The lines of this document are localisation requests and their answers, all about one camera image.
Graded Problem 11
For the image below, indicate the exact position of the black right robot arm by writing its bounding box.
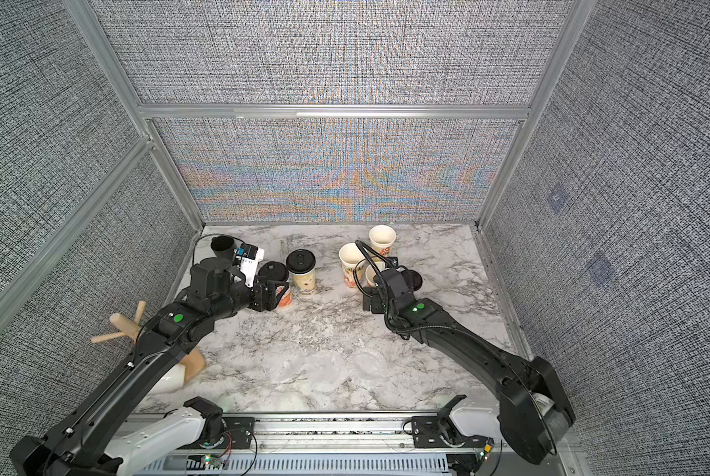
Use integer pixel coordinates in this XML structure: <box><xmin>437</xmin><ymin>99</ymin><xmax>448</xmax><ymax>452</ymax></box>
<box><xmin>363</xmin><ymin>287</ymin><xmax>576</xmax><ymax>464</ymax></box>

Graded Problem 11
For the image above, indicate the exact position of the red milk tea paper cup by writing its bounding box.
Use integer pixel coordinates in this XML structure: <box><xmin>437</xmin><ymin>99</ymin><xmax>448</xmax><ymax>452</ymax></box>
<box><xmin>366</xmin><ymin>261</ymin><xmax>386</xmax><ymax>287</ymax></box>

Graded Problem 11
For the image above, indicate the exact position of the white mug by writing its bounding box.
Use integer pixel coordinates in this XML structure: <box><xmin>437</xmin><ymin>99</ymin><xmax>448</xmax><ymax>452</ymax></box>
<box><xmin>148</xmin><ymin>364</ymin><xmax>187</xmax><ymax>395</ymax></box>

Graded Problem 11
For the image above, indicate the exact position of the black cylindrical cup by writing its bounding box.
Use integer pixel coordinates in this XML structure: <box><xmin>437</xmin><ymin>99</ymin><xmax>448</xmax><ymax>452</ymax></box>
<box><xmin>210</xmin><ymin>235</ymin><xmax>239</xmax><ymax>261</ymax></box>

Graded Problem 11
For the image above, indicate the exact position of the wooden mug tree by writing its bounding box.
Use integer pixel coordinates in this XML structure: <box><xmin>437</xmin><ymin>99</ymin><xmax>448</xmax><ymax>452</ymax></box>
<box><xmin>90</xmin><ymin>301</ymin><xmax>207</xmax><ymax>386</ymax></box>

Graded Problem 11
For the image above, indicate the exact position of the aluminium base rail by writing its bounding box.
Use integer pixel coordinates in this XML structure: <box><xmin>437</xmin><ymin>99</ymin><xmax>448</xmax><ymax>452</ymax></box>
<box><xmin>106</xmin><ymin>409</ymin><xmax>591</xmax><ymax>475</ymax></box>

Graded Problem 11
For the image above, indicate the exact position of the middle yellow paper cup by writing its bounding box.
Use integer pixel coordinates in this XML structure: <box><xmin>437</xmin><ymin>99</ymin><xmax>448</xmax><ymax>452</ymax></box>
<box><xmin>338</xmin><ymin>242</ymin><xmax>364</xmax><ymax>288</ymax></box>

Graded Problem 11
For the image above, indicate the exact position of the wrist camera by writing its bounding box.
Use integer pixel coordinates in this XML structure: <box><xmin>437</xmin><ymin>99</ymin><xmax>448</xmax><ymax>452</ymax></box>
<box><xmin>189</xmin><ymin>244</ymin><xmax>265</xmax><ymax>299</ymax></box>
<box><xmin>376</xmin><ymin>257</ymin><xmax>416</xmax><ymax>305</ymax></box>

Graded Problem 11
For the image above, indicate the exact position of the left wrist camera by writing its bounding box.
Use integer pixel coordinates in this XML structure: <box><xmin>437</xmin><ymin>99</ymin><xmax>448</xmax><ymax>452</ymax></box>
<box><xmin>189</xmin><ymin>244</ymin><xmax>265</xmax><ymax>299</ymax></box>

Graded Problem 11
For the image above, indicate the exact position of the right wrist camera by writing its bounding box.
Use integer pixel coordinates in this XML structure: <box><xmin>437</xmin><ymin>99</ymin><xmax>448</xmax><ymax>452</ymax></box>
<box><xmin>376</xmin><ymin>257</ymin><xmax>416</xmax><ymax>305</ymax></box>

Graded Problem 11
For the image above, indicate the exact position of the black plastic cup lid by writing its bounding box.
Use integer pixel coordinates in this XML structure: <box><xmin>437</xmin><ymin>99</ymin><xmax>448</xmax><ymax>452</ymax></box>
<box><xmin>257</xmin><ymin>261</ymin><xmax>289</xmax><ymax>282</ymax></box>
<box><xmin>404</xmin><ymin>270</ymin><xmax>423</xmax><ymax>292</ymax></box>
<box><xmin>285</xmin><ymin>249</ymin><xmax>316</xmax><ymax>276</ymax></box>

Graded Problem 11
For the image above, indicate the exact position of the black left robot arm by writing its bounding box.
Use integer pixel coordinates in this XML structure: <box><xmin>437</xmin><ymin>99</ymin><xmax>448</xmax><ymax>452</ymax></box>
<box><xmin>10</xmin><ymin>280</ymin><xmax>289</xmax><ymax>475</ymax></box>

